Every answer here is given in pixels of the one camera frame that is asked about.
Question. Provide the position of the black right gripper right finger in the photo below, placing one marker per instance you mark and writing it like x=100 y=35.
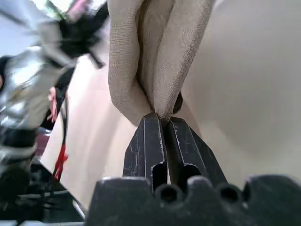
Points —
x=188 y=150

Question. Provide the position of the beige fabric cap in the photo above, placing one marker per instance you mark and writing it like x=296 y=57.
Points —
x=150 y=58

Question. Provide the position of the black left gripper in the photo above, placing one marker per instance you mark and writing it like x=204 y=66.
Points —
x=75 y=35

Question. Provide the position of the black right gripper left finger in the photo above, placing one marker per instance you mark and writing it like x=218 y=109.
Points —
x=143 y=150

